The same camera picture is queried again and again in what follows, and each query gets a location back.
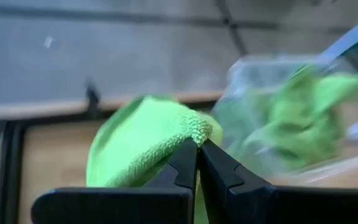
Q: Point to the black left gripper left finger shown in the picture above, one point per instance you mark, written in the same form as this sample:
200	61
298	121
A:
120	205

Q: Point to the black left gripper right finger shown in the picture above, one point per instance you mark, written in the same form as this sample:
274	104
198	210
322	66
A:
291	205

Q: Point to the green microfiber towel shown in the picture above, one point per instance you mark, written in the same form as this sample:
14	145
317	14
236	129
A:
303	124
141	143

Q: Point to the black clamp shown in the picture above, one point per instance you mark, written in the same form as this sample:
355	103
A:
92	96

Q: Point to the clear plastic bin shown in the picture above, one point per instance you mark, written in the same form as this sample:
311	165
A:
247	93

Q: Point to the grey aluminium bar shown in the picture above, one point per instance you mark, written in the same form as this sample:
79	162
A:
346	39

